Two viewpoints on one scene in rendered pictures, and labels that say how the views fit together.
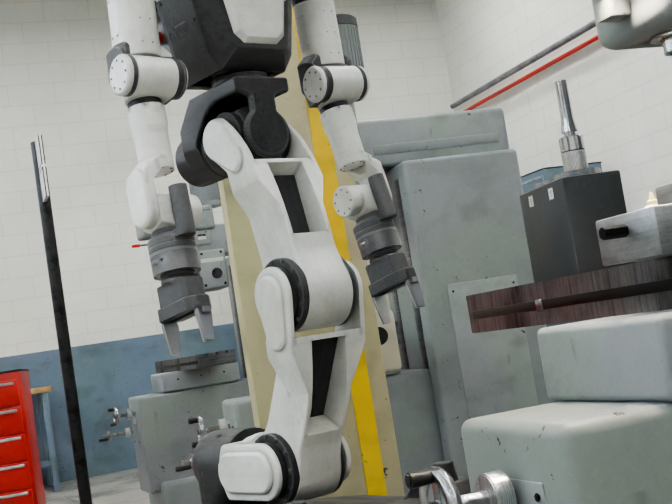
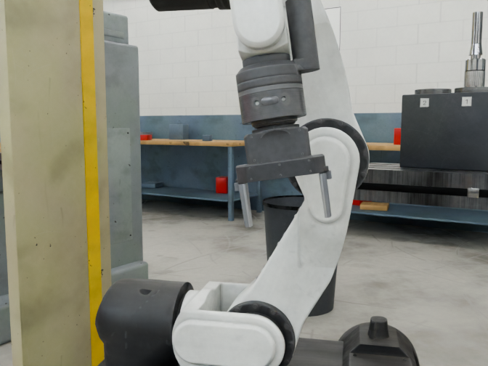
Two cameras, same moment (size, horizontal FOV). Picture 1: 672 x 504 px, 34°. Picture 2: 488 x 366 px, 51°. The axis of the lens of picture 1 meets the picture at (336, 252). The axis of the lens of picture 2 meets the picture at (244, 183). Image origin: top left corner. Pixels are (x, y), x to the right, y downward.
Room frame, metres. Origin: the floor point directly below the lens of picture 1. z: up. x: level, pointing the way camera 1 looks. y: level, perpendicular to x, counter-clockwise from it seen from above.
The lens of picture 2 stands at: (1.48, 0.77, 1.07)
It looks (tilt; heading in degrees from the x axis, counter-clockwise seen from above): 6 degrees down; 321
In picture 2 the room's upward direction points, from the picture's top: straight up
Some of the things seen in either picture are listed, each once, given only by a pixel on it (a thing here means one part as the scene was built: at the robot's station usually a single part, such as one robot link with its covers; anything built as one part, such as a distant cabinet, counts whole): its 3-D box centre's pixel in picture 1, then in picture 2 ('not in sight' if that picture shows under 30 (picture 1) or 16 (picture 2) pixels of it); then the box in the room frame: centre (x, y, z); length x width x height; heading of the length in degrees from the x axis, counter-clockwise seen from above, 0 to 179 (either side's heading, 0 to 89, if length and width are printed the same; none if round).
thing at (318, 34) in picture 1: (325, 53); not in sight; (2.33, -0.04, 1.52); 0.13 x 0.12 x 0.22; 130
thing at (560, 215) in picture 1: (574, 226); (451, 128); (2.16, -0.47, 1.06); 0.22 x 0.12 x 0.20; 13
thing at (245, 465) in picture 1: (285, 463); (237, 324); (2.23, 0.17, 0.68); 0.21 x 0.20 x 0.13; 39
